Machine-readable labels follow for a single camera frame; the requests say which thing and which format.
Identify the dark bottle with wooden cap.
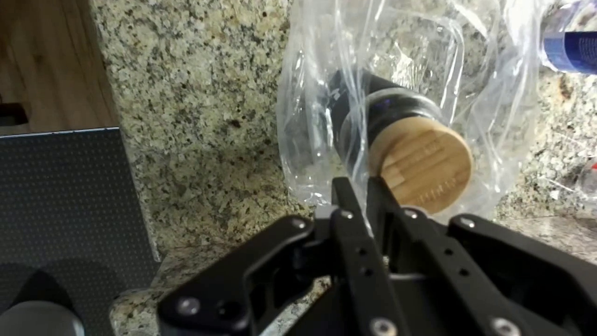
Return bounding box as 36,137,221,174
325,68,476,217

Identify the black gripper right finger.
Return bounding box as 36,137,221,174
368,176,597,336

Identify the clear plastic bag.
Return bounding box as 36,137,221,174
277,0,547,223

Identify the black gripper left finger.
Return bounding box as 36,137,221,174
157,176,409,336

